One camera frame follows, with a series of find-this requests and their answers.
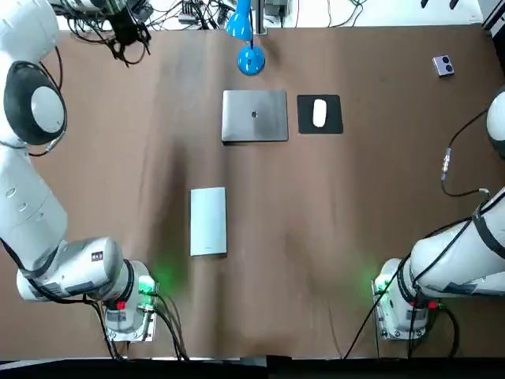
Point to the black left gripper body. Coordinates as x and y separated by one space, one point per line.
126 25

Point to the grey laptop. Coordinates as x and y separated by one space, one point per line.
254 116

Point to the white computer mouse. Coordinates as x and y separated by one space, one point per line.
319 113

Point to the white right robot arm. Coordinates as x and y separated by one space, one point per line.
446 256

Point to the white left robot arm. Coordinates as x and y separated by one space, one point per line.
35 221

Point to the blue desk lamp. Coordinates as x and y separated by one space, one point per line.
250 61

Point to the black mouse pad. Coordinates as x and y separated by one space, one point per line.
333 126

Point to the usb hub with plugs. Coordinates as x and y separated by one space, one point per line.
189 17

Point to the black power adapter brick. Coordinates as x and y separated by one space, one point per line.
276 6

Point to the lilac folded flip phone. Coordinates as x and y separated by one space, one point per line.
440 65

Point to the aluminium frame post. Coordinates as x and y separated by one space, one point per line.
260 17

